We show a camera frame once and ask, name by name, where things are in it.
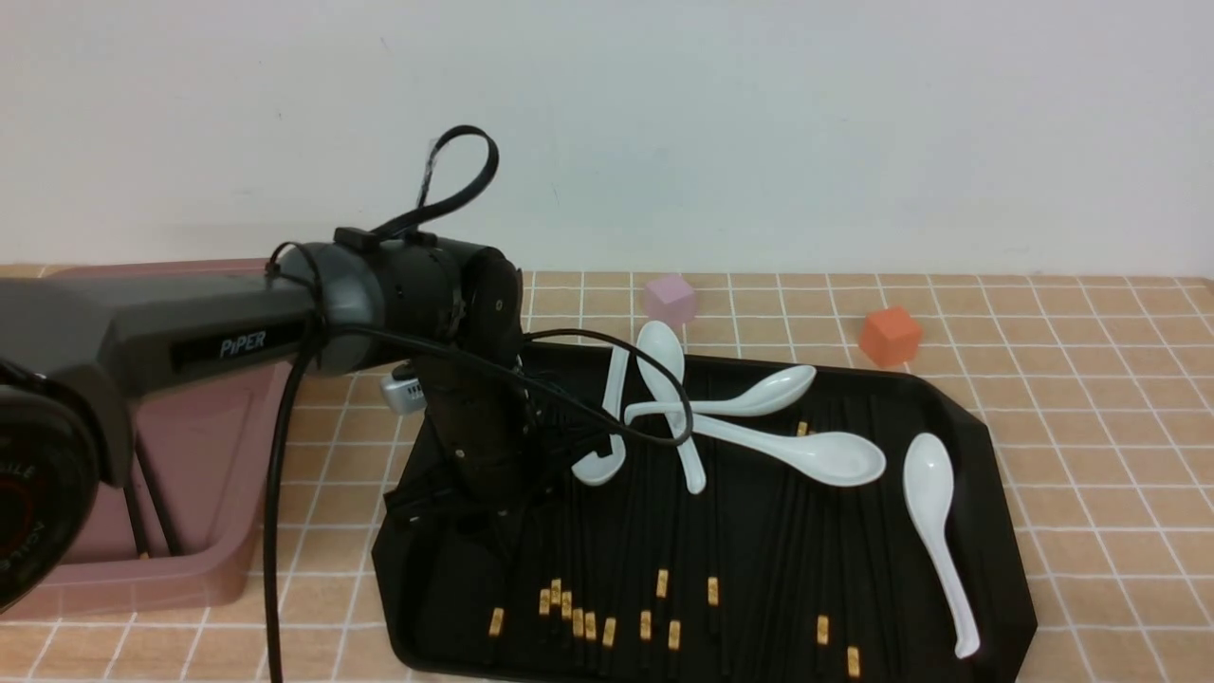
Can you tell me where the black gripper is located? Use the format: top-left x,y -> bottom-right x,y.
382,355 -> 571,552

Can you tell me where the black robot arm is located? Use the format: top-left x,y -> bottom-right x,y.
2,229 -> 539,608

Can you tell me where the white ceramic spoon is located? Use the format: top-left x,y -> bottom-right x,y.
572,346 -> 630,486
690,415 -> 886,488
623,365 -> 817,426
636,320 -> 708,494
903,433 -> 981,658

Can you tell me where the black chopstick leftmost on tray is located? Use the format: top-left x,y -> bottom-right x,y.
480,531 -> 518,665

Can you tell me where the black chopstick gold band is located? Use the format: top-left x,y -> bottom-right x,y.
815,485 -> 834,675
839,408 -> 864,681
645,449 -> 682,614
704,446 -> 724,661

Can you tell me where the white ceramic spoon centre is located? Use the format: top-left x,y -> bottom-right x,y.
636,320 -> 708,494

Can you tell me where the black chopstick gold band centre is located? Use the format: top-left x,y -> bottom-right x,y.
704,446 -> 724,661

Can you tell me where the pink cube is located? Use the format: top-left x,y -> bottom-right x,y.
643,273 -> 698,328

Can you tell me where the brown plastic bin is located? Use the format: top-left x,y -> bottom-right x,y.
1,264 -> 314,619

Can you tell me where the black plastic tray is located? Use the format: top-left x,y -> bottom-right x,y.
373,341 -> 1038,682

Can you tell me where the white ceramic spoon upper right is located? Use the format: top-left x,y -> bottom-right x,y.
623,365 -> 817,426

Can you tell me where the black chopstick in bin right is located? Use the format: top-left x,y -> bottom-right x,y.
134,436 -> 185,557

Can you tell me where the black chopstick in bin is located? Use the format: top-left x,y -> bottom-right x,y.
121,483 -> 151,560
134,436 -> 185,557

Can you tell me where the white ceramic spoon lower middle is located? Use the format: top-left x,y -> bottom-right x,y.
690,415 -> 886,488

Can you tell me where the black chopstick in bin left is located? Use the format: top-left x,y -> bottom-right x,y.
121,483 -> 151,560

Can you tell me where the black chopstick gold band far right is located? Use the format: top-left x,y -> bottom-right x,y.
839,408 -> 864,681

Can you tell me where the orange cube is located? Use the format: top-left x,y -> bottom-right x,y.
858,304 -> 924,368

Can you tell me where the white ceramic spoon far right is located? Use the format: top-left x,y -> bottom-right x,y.
903,433 -> 981,658

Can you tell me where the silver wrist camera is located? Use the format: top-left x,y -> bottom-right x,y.
378,368 -> 429,416

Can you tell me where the black cable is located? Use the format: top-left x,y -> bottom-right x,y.
262,124 -> 694,683

